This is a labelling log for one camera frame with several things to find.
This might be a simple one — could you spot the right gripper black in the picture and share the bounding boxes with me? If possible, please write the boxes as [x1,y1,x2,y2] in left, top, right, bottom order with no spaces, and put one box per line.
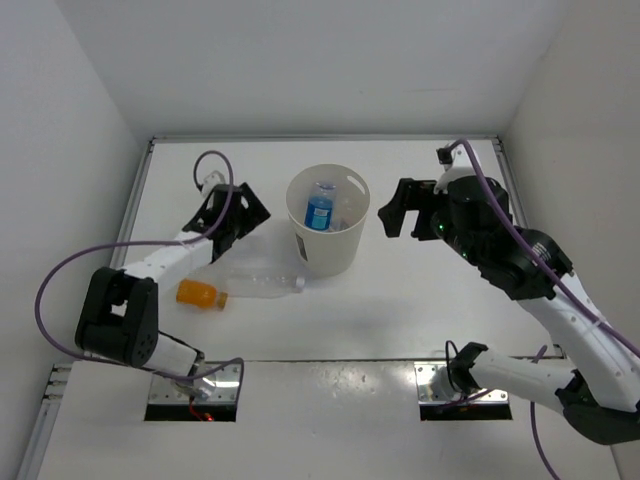
[377,178,479,267]

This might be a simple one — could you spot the blue label plastic bottle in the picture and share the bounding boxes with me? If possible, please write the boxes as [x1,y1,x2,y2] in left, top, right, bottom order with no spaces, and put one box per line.
[304,182,337,232]

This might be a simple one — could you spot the clear bottle white cap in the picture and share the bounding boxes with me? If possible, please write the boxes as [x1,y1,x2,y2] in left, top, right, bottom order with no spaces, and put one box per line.
[330,197,360,232]

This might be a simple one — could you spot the clear bottle blue-white cap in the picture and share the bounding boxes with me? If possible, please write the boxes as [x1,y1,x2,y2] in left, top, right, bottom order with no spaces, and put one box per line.
[224,267,306,299]

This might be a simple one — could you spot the orange juice bottle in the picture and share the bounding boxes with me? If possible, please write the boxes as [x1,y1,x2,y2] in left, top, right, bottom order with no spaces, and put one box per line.
[176,279,228,310]

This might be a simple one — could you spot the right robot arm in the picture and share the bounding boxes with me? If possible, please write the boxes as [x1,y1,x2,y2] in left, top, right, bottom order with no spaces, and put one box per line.
[378,176,639,445]

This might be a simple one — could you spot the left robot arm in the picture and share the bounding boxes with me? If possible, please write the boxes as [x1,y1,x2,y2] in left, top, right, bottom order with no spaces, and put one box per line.
[75,183,270,399]

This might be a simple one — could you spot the white round plastic bin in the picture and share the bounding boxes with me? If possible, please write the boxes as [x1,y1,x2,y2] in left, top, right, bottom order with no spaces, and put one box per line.
[286,164,370,277]

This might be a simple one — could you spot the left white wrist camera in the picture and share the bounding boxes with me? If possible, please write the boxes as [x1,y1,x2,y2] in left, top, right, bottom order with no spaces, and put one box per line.
[200,170,226,197]

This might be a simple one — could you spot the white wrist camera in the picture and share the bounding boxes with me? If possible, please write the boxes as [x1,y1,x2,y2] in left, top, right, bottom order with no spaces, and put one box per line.
[434,144,476,194]
[200,170,226,197]

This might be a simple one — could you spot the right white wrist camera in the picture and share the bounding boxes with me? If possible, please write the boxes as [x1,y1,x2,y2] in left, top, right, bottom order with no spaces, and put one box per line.
[434,144,476,194]

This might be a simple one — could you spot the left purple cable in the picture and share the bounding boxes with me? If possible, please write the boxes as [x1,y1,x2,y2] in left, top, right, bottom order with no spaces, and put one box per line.
[34,150,245,396]

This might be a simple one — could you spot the purple cable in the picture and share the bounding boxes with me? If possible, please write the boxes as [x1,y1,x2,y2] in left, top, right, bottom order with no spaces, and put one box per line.
[439,139,640,480]
[34,150,245,396]

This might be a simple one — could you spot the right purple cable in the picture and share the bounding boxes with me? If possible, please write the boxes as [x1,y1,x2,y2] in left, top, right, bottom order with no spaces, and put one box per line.
[439,139,640,480]

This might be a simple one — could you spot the aluminium frame rail right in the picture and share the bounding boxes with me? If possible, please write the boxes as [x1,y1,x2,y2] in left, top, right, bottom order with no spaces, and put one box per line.
[492,136,528,227]

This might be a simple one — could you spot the aluminium frame rail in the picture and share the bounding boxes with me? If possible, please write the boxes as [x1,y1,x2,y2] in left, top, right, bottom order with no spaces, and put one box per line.
[492,136,528,227]
[150,134,498,145]
[16,140,154,479]

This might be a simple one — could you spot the aluminium frame rail back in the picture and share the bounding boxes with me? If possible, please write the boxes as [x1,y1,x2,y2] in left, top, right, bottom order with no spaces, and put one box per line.
[150,134,498,145]

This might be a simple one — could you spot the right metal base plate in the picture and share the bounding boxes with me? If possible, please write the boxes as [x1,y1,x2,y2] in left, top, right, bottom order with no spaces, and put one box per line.
[414,361,509,406]

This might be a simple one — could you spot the metal base plate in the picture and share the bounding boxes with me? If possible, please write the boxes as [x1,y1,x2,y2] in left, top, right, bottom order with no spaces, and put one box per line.
[414,361,509,406]
[148,363,244,406]

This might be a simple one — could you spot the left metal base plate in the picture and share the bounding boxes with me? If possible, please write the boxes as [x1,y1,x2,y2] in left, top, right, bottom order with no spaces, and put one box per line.
[148,363,244,406]

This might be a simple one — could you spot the aluminium frame rail left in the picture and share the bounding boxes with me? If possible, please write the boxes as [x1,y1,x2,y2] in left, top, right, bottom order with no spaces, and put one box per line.
[16,140,154,479]

